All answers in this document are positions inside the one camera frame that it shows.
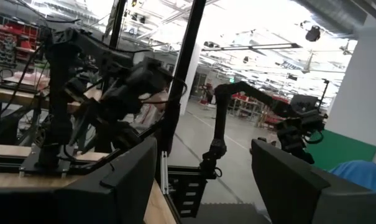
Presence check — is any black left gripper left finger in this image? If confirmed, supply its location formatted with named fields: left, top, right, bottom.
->
left=0, top=136, right=158, bottom=224

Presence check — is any black ceiling camera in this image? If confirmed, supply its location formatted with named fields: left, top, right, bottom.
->
left=305, top=25, right=321, bottom=42

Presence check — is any green board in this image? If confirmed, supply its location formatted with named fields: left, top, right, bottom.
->
left=305, top=129, right=376, bottom=171

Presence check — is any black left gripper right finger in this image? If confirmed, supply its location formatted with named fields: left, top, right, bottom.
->
left=250, top=138, right=376, bottom=224

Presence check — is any red storage shelving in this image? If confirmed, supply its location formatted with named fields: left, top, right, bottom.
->
left=0, top=21, right=41, bottom=68

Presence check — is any long ceiling light bar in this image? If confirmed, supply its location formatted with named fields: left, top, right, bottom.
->
left=201, top=42, right=302, bottom=52

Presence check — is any background wooden work table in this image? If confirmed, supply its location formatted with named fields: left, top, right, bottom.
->
left=0, top=85, right=104, bottom=114

